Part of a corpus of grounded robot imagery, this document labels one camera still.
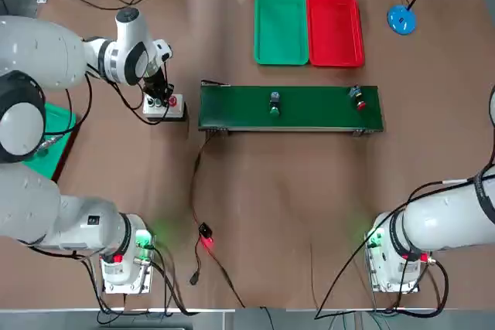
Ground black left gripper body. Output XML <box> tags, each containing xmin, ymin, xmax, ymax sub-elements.
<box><xmin>142</xmin><ymin>70</ymin><xmax>170</xmax><ymax>95</ymax></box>

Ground grey push-button control box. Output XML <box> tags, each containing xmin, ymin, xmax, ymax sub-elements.
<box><xmin>142</xmin><ymin>94</ymin><xmax>189</xmax><ymax>124</ymax></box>

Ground green-capped push-button part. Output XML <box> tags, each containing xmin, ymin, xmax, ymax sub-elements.
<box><xmin>268</xmin><ymin>91</ymin><xmax>282</xmax><ymax>117</ymax></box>

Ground red-capped push-button part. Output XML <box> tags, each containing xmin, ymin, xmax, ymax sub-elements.
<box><xmin>347</xmin><ymin>85</ymin><xmax>368</xmax><ymax>111</ymax></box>

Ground green belt conveyor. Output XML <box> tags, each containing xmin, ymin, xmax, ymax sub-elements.
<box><xmin>198</xmin><ymin>79</ymin><xmax>385</xmax><ymax>138</ymax></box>

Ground green plastic tray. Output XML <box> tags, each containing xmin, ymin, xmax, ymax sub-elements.
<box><xmin>254</xmin><ymin>0</ymin><xmax>310</xmax><ymax>66</ymax></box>
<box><xmin>21</xmin><ymin>102</ymin><xmax>77</xmax><ymax>182</ymax></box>

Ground black module with red light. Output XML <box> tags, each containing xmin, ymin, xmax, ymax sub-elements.
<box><xmin>197</xmin><ymin>222</ymin><xmax>216</xmax><ymax>250</ymax></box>

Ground red plastic tray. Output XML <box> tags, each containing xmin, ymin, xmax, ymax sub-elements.
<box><xmin>306</xmin><ymin>0</ymin><xmax>366</xmax><ymax>68</ymax></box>

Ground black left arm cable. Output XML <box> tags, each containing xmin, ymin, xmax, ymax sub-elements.
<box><xmin>63</xmin><ymin>63</ymin><xmax>173</xmax><ymax>130</ymax></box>

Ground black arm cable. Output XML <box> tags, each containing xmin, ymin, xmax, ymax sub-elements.
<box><xmin>313</xmin><ymin>177</ymin><xmax>480</xmax><ymax>321</ymax></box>
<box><xmin>63</xmin><ymin>63</ymin><xmax>173</xmax><ymax>130</ymax></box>

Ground red black conveyor cable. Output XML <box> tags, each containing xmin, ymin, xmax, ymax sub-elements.
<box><xmin>189</xmin><ymin>134</ymin><xmax>216</xmax><ymax>230</ymax></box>

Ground black cable with plug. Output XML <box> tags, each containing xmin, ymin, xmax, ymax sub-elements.
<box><xmin>188</xmin><ymin>236</ymin><xmax>205</xmax><ymax>287</ymax></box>

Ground thin black red cable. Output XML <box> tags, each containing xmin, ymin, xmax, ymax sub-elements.
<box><xmin>207</xmin><ymin>247</ymin><xmax>248</xmax><ymax>310</ymax></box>

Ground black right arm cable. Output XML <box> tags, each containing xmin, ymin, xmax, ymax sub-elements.
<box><xmin>313</xmin><ymin>177</ymin><xmax>480</xmax><ymax>321</ymax></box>

